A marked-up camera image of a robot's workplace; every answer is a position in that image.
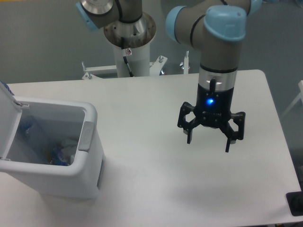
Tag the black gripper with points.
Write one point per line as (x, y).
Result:
(212, 110)

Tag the white green wrapper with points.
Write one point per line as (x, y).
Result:
(69, 148)

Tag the clear plastic water bottle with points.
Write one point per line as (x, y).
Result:
(43, 149)

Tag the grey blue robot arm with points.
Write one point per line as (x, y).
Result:
(214, 27)

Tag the white plastic trash can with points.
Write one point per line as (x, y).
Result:
(61, 120)

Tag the white trash can lid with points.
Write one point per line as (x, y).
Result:
(10, 115)

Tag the white furniture leg right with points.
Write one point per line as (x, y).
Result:
(296, 100)

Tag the black device at table edge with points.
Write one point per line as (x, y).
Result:
(295, 202)

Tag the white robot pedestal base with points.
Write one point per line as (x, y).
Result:
(131, 46)

